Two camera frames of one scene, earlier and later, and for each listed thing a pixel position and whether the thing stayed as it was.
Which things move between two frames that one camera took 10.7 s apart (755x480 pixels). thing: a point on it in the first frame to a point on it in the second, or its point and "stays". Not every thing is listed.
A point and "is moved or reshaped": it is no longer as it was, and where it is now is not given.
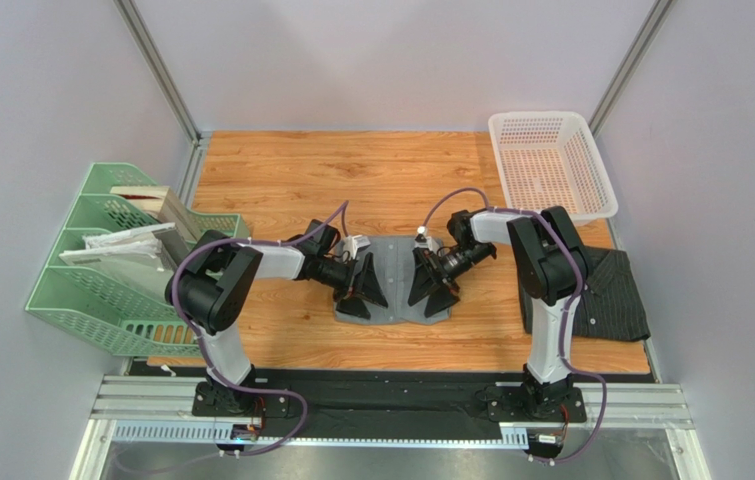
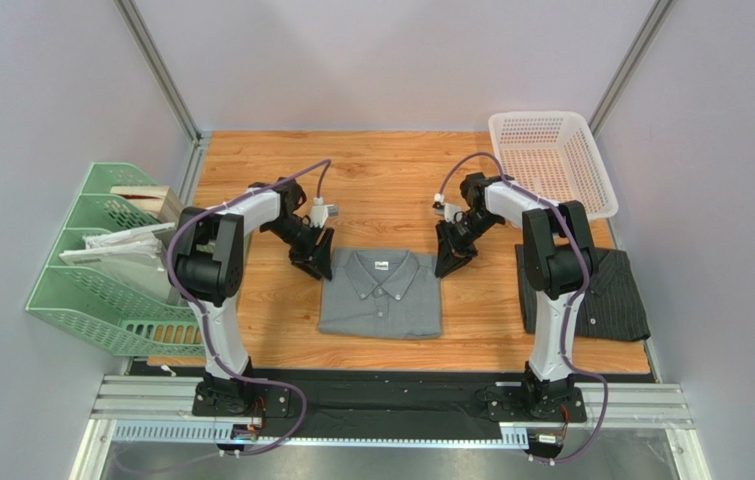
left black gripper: (366, 285) to (322, 262)
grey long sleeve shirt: (392, 257) is moved or reshaped
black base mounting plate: (387, 408) stays
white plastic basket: (551, 159) stays
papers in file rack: (149, 255) stays
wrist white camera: (352, 244) to (320, 212)
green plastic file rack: (118, 318) stays
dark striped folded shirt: (610, 309) stays
